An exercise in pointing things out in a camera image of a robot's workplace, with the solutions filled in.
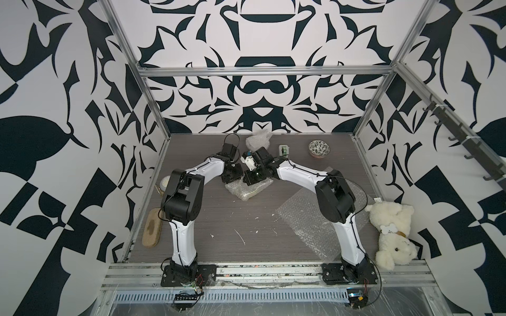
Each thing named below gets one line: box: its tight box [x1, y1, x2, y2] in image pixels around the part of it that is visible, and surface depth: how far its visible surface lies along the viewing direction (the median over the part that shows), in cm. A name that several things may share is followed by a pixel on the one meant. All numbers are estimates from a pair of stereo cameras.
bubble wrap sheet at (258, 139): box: [245, 129, 273, 153], surface depth 111 cm
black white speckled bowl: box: [308, 139, 331, 158], surface depth 113 cm
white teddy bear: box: [365, 201, 418, 271], surface depth 79 cm
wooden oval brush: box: [141, 207, 164, 249], surface depth 83 cm
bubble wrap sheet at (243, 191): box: [224, 177, 275, 202], surface depth 91 cm
